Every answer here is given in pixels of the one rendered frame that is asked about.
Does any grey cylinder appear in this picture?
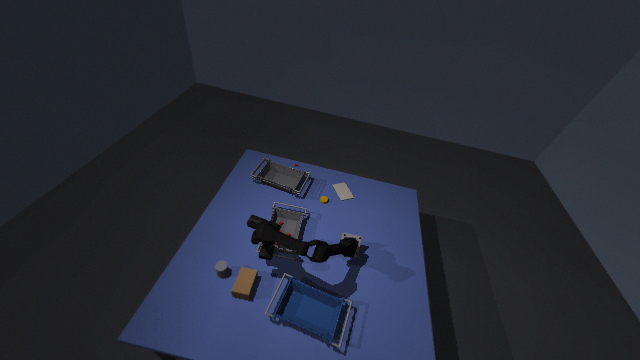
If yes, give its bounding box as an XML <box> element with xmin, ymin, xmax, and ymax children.
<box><xmin>215</xmin><ymin>260</ymin><xmax>229</xmax><ymax>278</ymax></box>

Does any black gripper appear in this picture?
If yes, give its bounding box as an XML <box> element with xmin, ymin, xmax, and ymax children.
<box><xmin>259</xmin><ymin>241</ymin><xmax>275</xmax><ymax>260</ymax></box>

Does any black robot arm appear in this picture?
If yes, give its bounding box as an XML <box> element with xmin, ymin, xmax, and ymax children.
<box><xmin>247</xmin><ymin>215</ymin><xmax>359</xmax><ymax>263</ymax></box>

